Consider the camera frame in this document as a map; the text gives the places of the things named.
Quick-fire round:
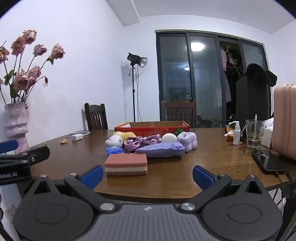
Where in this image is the white plush toy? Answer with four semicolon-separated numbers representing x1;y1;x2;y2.
105;135;124;148

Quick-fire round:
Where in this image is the red cardboard box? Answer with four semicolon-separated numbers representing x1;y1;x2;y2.
115;120;190;137

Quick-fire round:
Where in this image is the white wall socket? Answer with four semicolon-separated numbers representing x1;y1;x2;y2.
4;204;16;224

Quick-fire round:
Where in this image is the black coat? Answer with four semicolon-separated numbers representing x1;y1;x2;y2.
243;63;278;88

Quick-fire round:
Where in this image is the black cable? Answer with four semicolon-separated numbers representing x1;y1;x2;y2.
275;170;296;209

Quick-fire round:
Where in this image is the white ball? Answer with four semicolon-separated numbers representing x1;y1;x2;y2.
160;133;178;144

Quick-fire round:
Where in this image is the yellow plush toy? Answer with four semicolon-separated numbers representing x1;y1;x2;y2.
112;131;137;141

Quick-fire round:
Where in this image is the pink layered sponge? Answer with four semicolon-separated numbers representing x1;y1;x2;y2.
104;153;148;176

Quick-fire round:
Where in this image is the dark wooden chair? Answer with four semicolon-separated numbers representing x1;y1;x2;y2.
161;100;197;128
84;103;109;131

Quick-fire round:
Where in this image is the studio light on stand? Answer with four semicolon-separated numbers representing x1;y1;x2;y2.
126;52;148;123

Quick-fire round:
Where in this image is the hanging pink garment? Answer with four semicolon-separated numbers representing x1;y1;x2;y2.
221;47;232;103

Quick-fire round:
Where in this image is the white cable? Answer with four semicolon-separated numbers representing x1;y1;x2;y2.
65;131;91;138

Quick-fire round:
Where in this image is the lavender fuzzy headband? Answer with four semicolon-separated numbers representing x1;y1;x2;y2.
177;131;198;152

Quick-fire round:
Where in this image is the purple satin scrunchie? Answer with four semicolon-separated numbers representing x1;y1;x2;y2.
123;134;161;153

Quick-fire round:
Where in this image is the sliding glass door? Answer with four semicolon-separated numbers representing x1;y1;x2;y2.
155;29;272;129

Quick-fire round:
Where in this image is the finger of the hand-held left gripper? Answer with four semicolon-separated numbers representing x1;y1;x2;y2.
0;139;19;155
0;145;50;166

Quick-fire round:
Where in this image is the clear drinking glass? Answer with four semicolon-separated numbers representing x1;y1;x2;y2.
245;119;265;150

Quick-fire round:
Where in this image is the pink suitcase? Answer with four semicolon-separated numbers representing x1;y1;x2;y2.
271;83;296;160

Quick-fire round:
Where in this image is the blue packet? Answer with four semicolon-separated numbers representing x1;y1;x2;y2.
106;146;125;157

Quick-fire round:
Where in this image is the black phone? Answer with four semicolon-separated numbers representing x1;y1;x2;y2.
251;149;286;175

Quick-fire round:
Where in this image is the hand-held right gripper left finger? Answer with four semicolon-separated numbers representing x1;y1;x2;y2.
33;165;117;214

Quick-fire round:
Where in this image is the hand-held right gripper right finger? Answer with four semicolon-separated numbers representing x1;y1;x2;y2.
180;165;263;212

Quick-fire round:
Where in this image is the white spray bottle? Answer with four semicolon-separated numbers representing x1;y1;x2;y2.
229;121;241;146

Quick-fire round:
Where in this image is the white tissue pack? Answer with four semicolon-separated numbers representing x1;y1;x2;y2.
262;117;276;149

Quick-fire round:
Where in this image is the black office chair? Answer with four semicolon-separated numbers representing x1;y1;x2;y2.
234;75;272;130

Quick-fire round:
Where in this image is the purple towel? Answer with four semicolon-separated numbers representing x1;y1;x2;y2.
135;141;186;159

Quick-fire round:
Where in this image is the pink ceramic vase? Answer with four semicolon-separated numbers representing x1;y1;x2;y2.
5;102;29;155

